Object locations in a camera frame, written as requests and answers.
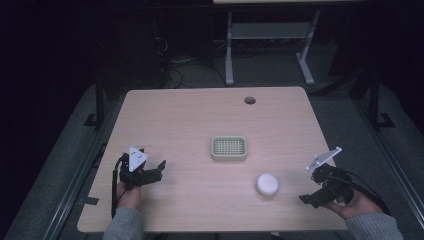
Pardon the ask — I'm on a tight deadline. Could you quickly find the metal floor rail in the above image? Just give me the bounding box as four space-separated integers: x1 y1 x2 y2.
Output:
353 96 424 218
41 99 118 240

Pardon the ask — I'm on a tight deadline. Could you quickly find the person's left hand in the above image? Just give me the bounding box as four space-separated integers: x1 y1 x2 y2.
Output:
115 181 143 212

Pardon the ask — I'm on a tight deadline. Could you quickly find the hand-held gripper black cable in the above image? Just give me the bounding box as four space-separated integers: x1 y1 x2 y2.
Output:
333 169 392 216
110 154 130 220

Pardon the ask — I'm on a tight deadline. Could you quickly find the bundle of floor cables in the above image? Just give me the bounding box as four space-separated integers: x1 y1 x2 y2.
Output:
152 33 228 90

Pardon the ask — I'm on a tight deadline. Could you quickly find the left hand-held gripper black cable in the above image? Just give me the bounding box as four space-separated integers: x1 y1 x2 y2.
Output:
110 154 130 220

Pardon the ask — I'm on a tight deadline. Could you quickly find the dark tape strip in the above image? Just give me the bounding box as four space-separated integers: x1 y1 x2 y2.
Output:
76 196 101 207

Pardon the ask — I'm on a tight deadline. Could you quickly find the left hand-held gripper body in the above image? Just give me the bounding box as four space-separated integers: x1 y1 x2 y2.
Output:
118 145 158 191

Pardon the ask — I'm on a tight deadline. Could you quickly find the right hand-held gripper black cable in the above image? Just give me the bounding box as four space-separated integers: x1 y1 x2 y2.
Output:
333 169 392 216

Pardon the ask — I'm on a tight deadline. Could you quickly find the green slotted soap dish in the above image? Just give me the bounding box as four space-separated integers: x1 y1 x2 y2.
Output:
210 135 248 163

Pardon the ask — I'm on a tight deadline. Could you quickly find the person's right hand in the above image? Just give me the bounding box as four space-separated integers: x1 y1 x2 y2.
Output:
323 190 384 221

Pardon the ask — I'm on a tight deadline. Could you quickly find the black metal stand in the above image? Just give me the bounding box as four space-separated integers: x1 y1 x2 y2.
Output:
83 75 108 130
349 64 396 132

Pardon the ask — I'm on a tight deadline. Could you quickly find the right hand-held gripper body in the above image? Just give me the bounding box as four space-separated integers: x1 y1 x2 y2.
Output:
305 146 355 204

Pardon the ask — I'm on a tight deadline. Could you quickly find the white metal desk frame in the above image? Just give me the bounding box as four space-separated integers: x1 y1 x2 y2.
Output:
212 0 368 87

